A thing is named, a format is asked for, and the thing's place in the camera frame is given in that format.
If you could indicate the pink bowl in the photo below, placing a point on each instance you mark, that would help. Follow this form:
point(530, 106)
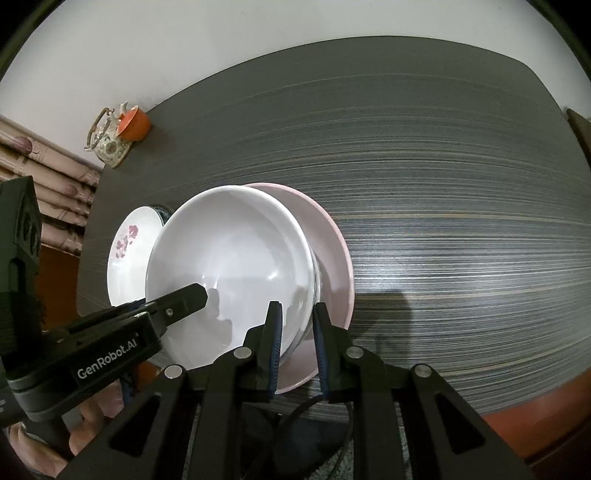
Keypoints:
point(332, 258)

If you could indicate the orange tea cup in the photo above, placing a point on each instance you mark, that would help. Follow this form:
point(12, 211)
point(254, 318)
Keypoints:
point(136, 127)

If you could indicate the brown wooden cabinet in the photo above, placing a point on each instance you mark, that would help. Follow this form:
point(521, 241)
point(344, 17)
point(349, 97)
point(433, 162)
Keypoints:
point(60, 286)

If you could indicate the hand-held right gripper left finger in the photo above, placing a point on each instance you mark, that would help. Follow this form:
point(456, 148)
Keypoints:
point(272, 350)

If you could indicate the white bowl blue band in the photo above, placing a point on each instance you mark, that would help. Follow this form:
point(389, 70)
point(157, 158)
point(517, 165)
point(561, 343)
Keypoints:
point(240, 249)

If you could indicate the large blue floral plate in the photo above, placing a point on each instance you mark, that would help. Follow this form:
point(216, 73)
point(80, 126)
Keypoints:
point(161, 214)

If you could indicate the beige patterned curtain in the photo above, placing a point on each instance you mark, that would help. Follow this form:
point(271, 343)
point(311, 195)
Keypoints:
point(55, 194)

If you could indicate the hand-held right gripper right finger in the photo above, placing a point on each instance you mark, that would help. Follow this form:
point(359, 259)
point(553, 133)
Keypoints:
point(321, 355)

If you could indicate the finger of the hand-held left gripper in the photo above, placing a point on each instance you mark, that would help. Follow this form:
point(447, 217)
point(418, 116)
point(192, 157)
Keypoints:
point(134, 307)
point(184, 302)

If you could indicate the person's left hand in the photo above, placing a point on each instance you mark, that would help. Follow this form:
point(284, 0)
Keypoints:
point(97, 410)

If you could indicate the white plate pink flowers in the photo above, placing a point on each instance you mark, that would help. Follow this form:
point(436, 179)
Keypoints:
point(129, 267)

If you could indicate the patterned ceramic teapot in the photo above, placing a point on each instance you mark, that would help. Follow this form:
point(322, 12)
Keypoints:
point(111, 147)

